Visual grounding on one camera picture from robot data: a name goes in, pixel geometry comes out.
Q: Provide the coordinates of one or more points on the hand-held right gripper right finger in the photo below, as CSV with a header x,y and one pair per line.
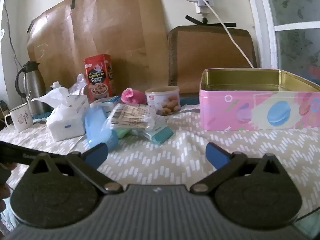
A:
x,y
216,156

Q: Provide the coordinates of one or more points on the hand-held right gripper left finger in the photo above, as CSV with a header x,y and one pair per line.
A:
x,y
96,153

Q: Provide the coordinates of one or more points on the blue plastic pouch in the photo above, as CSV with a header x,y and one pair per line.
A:
x,y
98,125

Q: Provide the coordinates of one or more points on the green cloth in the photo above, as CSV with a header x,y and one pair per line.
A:
x,y
122,133

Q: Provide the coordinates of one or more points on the clear printed plastic packet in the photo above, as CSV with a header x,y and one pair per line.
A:
x,y
130,116

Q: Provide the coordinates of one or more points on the pink tin box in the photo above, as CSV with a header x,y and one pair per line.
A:
x,y
250,110

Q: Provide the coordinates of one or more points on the teal tissue packet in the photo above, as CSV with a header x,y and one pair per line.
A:
x,y
158,135

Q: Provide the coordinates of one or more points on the pink fuzzy sock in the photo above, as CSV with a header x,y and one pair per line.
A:
x,y
132,95

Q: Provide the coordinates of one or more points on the white enamel mug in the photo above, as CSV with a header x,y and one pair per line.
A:
x,y
22,117

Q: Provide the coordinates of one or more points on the white tissue pack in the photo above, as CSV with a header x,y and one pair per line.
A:
x,y
65,122

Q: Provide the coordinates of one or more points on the chevron patterned cloth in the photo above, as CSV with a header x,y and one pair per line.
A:
x,y
162,160

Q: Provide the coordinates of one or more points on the clear plastic bag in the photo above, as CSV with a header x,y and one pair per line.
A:
x,y
78,83

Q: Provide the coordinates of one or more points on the steel thermos jug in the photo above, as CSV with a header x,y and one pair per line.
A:
x,y
33,85

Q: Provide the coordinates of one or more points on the white nut can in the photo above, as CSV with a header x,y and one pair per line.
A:
x,y
163,100

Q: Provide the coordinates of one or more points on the red snack box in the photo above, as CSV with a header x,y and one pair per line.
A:
x,y
98,75

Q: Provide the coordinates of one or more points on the brown kraft paper sheet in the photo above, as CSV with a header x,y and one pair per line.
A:
x,y
107,30

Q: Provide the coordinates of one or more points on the white charger plug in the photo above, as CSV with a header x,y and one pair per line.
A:
x,y
203,1

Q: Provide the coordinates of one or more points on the frosted window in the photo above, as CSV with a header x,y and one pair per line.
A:
x,y
295,5

